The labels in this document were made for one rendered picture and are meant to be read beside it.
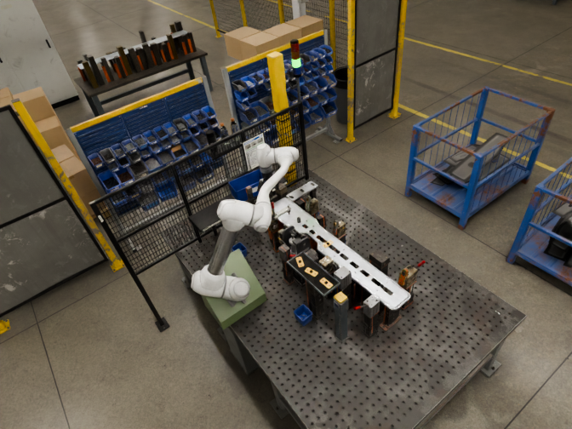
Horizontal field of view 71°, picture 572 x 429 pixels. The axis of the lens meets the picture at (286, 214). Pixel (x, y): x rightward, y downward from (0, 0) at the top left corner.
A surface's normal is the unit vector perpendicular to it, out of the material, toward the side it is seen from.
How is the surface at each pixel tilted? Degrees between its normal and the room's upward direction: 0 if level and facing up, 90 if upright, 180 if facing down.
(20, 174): 91
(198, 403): 0
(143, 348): 0
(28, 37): 90
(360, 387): 0
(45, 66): 90
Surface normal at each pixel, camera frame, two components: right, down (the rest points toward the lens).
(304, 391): -0.11, -0.73
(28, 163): 0.62, 0.49
